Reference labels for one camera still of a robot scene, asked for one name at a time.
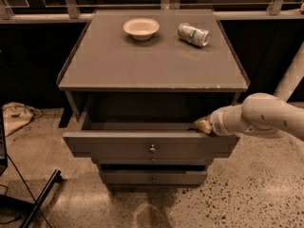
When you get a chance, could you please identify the crushed green white can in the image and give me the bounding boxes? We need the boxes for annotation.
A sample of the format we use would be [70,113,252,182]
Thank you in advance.
[178,23,210,48]

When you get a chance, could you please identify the white diagonal post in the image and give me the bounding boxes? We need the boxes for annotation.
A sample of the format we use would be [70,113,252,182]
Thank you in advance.
[274,47,304,102]

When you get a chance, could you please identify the grey bottom drawer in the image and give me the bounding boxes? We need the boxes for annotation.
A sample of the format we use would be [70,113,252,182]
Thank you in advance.
[100,170,207,185]

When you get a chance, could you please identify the black stand leg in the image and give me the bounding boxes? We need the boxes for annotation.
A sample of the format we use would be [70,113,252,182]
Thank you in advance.
[0,169,63,228]

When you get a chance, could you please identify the grey middle drawer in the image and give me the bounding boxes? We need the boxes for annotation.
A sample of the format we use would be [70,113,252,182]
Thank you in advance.
[91,157,215,166]

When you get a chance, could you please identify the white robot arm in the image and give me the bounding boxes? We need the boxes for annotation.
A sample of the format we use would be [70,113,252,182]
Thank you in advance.
[194,93,304,141]

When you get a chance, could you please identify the beige cloth bag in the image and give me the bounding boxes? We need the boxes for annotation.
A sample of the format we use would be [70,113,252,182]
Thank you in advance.
[2,102,43,136]

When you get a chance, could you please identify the grey drawer cabinet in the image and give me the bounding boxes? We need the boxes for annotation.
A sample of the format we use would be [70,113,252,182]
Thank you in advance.
[57,9,249,172]

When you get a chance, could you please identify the grey drawer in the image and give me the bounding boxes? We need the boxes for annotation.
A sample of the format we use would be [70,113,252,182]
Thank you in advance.
[64,112,238,161]
[91,157,215,166]
[100,170,207,185]

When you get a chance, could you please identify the black cable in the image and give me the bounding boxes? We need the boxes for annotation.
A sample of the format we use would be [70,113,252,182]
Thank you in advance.
[0,154,53,228]

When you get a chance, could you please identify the grey top drawer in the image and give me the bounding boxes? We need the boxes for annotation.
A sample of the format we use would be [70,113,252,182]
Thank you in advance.
[64,112,238,161]

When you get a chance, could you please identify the white paper bowl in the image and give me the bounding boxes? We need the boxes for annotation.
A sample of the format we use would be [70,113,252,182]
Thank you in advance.
[123,18,160,41]

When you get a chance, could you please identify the metal glass railing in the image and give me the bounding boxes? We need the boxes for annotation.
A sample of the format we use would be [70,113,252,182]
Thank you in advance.
[0,0,304,23]

